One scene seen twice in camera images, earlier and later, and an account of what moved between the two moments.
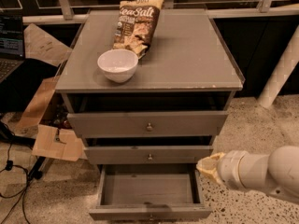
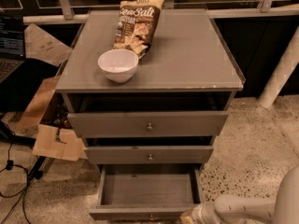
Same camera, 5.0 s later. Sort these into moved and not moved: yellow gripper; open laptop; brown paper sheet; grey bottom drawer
Moved: yellow gripper
Not moved: brown paper sheet; open laptop; grey bottom drawer
